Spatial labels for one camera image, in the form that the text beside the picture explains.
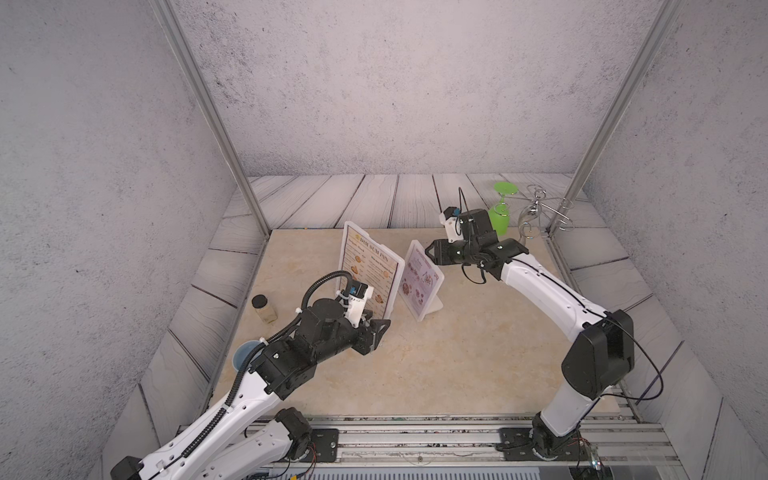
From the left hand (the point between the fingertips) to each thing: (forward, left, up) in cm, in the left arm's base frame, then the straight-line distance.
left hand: (386, 321), depth 69 cm
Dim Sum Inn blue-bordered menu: (+19, +4, -2) cm, 19 cm away
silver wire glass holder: (+55, -66, -15) cm, 87 cm away
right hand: (+22, -13, 0) cm, 25 cm away
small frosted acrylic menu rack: (+19, -16, -24) cm, 35 cm away
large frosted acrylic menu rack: (+13, -3, 0) cm, 13 cm away
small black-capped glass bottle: (+14, +37, -15) cm, 43 cm away
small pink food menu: (+19, -10, -10) cm, 24 cm away
